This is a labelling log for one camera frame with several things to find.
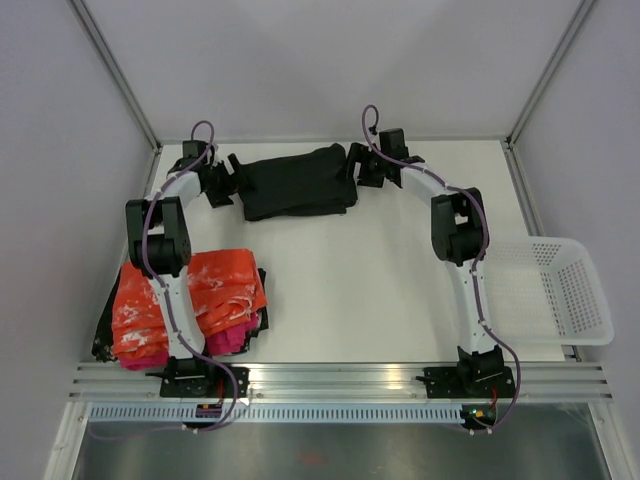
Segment aluminium mounting rail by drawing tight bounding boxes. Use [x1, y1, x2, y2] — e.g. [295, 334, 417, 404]
[67, 361, 613, 404]

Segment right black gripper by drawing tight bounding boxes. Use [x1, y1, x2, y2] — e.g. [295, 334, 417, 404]
[336, 143, 387, 188]

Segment orange white folded trousers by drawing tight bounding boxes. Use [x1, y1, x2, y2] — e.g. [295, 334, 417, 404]
[112, 249, 267, 359]

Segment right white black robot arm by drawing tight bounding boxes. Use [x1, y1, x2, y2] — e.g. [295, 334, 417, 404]
[347, 127, 504, 396]

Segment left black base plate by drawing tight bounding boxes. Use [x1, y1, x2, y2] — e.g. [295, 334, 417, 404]
[147, 362, 249, 400]

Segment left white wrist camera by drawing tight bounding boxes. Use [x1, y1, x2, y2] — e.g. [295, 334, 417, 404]
[210, 145, 221, 165]

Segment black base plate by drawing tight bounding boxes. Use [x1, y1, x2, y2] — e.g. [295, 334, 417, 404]
[415, 366, 516, 399]
[147, 362, 249, 400]

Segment aluminium frame post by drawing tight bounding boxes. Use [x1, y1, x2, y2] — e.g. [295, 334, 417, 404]
[67, 0, 161, 153]
[503, 0, 599, 150]

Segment white slotted cable duct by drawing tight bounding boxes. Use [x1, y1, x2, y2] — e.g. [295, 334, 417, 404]
[89, 403, 463, 424]

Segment pink folded trousers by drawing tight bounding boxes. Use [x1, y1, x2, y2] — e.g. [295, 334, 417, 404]
[118, 309, 268, 371]

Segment white plastic basket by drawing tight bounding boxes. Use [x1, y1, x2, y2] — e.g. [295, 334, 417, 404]
[483, 236, 614, 347]

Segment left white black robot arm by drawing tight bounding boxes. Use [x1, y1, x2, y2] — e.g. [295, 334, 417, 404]
[125, 139, 236, 397]

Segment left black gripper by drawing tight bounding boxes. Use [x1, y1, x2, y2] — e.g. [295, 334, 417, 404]
[204, 155, 255, 210]

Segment left aluminium frame post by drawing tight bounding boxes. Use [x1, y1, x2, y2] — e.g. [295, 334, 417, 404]
[67, 0, 161, 153]

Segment right aluminium frame post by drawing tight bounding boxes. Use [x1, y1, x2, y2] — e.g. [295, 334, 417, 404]
[503, 0, 599, 150]

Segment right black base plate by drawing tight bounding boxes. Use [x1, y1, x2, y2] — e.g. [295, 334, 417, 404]
[415, 366, 516, 399]

